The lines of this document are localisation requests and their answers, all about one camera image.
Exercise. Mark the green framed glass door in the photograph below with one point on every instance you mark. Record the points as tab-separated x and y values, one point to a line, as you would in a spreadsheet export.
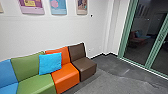
128	33

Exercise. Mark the orange sofa seat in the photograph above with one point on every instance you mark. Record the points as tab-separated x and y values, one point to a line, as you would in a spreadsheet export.
65	76

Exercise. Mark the cyan square cushion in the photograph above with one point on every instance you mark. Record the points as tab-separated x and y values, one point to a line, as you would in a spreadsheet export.
50	63

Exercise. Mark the dark red lounge sofa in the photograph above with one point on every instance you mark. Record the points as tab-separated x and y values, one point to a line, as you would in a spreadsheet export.
138	38

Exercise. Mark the green sofa seat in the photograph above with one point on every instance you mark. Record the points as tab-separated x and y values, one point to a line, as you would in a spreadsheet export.
26	71

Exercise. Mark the blue sofa seat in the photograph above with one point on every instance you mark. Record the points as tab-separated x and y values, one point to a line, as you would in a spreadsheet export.
6	78

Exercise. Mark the white wall outlet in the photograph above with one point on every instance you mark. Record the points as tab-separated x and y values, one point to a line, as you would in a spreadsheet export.
88	50

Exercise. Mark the tan pink wall poster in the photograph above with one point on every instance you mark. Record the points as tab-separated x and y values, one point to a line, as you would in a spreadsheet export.
81	6

